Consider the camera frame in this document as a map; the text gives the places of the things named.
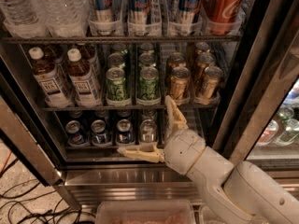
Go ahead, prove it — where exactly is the left clear plastic bin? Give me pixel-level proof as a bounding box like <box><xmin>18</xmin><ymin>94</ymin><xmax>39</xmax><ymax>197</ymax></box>
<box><xmin>95</xmin><ymin>200</ymin><xmax>196</xmax><ymax>224</ymax></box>

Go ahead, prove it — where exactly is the tea bottle white cap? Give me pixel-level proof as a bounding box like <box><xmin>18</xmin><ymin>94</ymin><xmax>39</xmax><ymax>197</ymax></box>
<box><xmin>67</xmin><ymin>49</ymin><xmax>101</xmax><ymax>107</ymax></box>
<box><xmin>29</xmin><ymin>47</ymin><xmax>72</xmax><ymax>108</ymax></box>

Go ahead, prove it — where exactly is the left water bottle top shelf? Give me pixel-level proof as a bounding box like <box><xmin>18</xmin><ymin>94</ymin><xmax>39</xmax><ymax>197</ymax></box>
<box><xmin>0</xmin><ymin>0</ymin><xmax>44</xmax><ymax>38</ymax></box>

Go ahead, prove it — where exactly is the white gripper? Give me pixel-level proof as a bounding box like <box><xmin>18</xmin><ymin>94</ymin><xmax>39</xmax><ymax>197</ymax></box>
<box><xmin>117</xmin><ymin>95</ymin><xmax>206</xmax><ymax>175</ymax></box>

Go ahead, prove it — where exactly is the front left gold can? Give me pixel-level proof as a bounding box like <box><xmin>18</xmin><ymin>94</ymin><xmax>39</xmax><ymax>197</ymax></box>
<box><xmin>168</xmin><ymin>67</ymin><xmax>191</xmax><ymax>102</ymax></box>

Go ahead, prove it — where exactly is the glass fridge door right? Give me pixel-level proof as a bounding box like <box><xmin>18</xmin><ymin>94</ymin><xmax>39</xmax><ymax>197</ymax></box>
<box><xmin>223</xmin><ymin>0</ymin><xmax>299</xmax><ymax>170</ymax></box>

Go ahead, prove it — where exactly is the middle blue Pepsi can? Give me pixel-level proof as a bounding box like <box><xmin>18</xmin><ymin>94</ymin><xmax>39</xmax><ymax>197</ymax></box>
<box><xmin>91</xmin><ymin>119</ymin><xmax>111</xmax><ymax>147</ymax></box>

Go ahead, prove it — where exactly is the second row right green can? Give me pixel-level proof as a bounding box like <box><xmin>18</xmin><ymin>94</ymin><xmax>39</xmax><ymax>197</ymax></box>
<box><xmin>138</xmin><ymin>53</ymin><xmax>156</xmax><ymax>69</ymax></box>

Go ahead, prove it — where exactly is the front right gold can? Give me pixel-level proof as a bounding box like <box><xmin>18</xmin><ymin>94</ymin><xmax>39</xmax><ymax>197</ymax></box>
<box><xmin>196</xmin><ymin>66</ymin><xmax>223</xmax><ymax>105</ymax></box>

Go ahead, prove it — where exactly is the clear plastic bin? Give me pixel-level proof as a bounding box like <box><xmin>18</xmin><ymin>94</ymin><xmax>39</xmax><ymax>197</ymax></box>
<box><xmin>95</xmin><ymin>200</ymin><xmax>196</xmax><ymax>224</ymax></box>
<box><xmin>199</xmin><ymin>204</ymin><xmax>226</xmax><ymax>224</ymax></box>

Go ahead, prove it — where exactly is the right clear plastic bin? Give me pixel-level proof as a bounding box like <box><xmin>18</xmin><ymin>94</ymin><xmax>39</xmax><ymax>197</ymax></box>
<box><xmin>199</xmin><ymin>204</ymin><xmax>226</xmax><ymax>224</ymax></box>

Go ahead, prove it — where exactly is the red bull can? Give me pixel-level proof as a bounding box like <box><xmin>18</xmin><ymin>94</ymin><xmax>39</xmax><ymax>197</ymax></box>
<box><xmin>94</xmin><ymin>0</ymin><xmax>115</xmax><ymax>35</ymax></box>
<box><xmin>176</xmin><ymin>0</ymin><xmax>201</xmax><ymax>35</ymax></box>
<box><xmin>128</xmin><ymin>0</ymin><xmax>151</xmax><ymax>36</ymax></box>

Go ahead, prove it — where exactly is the left blue Pepsi can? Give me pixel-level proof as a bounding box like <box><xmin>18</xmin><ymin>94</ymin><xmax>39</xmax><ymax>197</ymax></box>
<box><xmin>65</xmin><ymin>120</ymin><xmax>88</xmax><ymax>147</ymax></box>

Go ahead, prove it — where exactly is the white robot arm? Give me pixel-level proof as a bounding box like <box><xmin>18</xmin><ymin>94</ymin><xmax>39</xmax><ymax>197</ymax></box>
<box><xmin>118</xmin><ymin>96</ymin><xmax>299</xmax><ymax>224</ymax></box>

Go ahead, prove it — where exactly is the left Red Bull can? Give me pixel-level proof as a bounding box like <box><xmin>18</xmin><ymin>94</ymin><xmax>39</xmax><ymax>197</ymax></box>
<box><xmin>94</xmin><ymin>0</ymin><xmax>115</xmax><ymax>35</ymax></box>

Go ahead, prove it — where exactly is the right Red Bull can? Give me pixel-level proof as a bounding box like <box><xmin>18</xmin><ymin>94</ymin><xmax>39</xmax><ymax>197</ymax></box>
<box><xmin>176</xmin><ymin>0</ymin><xmax>201</xmax><ymax>35</ymax></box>

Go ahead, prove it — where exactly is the blue pepsi can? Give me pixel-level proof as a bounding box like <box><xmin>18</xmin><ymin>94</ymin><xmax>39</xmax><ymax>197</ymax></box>
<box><xmin>116</xmin><ymin>119</ymin><xmax>134</xmax><ymax>144</ymax></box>
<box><xmin>91</xmin><ymin>119</ymin><xmax>111</xmax><ymax>147</ymax></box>
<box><xmin>65</xmin><ymin>120</ymin><xmax>88</xmax><ymax>147</ymax></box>

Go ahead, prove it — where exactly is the water bottle shelf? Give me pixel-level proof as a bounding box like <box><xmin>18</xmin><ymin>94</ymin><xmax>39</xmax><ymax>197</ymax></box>
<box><xmin>0</xmin><ymin>0</ymin><xmax>44</xmax><ymax>38</ymax></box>
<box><xmin>42</xmin><ymin>0</ymin><xmax>83</xmax><ymax>37</ymax></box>

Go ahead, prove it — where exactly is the stainless steel fridge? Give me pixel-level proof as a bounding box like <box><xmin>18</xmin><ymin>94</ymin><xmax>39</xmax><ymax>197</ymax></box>
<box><xmin>1</xmin><ymin>0</ymin><xmax>298</xmax><ymax>209</ymax></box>

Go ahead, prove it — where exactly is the second row left gold can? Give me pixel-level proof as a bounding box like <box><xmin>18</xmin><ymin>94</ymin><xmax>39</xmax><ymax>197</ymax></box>
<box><xmin>165</xmin><ymin>52</ymin><xmax>187</xmax><ymax>77</ymax></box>

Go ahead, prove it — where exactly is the second row green can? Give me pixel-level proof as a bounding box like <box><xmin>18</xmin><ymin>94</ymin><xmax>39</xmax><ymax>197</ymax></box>
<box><xmin>138</xmin><ymin>53</ymin><xmax>156</xmax><ymax>69</ymax></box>
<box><xmin>107</xmin><ymin>52</ymin><xmax>125</xmax><ymax>69</ymax></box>

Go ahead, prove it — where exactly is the middle Red Bull can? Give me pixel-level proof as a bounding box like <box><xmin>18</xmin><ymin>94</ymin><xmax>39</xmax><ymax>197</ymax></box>
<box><xmin>128</xmin><ymin>0</ymin><xmax>151</xmax><ymax>36</ymax></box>

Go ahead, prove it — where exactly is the red Coca-Cola can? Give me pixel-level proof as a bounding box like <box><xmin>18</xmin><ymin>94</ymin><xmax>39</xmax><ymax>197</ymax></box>
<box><xmin>203</xmin><ymin>0</ymin><xmax>242</xmax><ymax>35</ymax></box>

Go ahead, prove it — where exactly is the left tea bottle white cap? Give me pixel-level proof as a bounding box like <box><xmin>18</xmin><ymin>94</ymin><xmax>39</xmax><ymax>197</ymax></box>
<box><xmin>29</xmin><ymin>47</ymin><xmax>72</xmax><ymax>108</ymax></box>

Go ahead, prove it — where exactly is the right tea bottle white cap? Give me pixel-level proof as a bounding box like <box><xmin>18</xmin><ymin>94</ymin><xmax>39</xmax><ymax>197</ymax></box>
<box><xmin>67</xmin><ymin>49</ymin><xmax>101</xmax><ymax>107</ymax></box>

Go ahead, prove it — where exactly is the orange floor cable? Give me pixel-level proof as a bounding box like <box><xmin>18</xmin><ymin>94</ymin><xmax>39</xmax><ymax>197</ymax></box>
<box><xmin>0</xmin><ymin>150</ymin><xmax>13</xmax><ymax>175</ymax></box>

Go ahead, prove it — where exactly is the second row left green can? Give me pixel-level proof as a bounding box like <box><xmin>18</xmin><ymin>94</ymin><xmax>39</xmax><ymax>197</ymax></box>
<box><xmin>107</xmin><ymin>52</ymin><xmax>125</xmax><ymax>69</ymax></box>

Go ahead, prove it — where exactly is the second row right gold can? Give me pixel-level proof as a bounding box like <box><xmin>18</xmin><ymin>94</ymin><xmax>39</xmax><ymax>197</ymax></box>
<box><xmin>192</xmin><ymin>52</ymin><xmax>216</xmax><ymax>81</ymax></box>

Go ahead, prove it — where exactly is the right blue Pepsi can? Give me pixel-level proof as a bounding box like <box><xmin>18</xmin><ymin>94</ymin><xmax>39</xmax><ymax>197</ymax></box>
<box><xmin>116</xmin><ymin>119</ymin><xmax>134</xmax><ymax>144</ymax></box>

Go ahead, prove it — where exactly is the left silver can bottom shelf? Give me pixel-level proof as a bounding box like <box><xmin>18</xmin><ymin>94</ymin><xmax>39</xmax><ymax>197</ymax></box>
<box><xmin>140</xmin><ymin>119</ymin><xmax>157</xmax><ymax>143</ymax></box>

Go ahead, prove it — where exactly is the second row gold can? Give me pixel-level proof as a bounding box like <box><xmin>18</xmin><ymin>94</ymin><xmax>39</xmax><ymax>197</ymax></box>
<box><xmin>165</xmin><ymin>52</ymin><xmax>187</xmax><ymax>77</ymax></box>
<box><xmin>192</xmin><ymin>52</ymin><xmax>216</xmax><ymax>81</ymax></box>

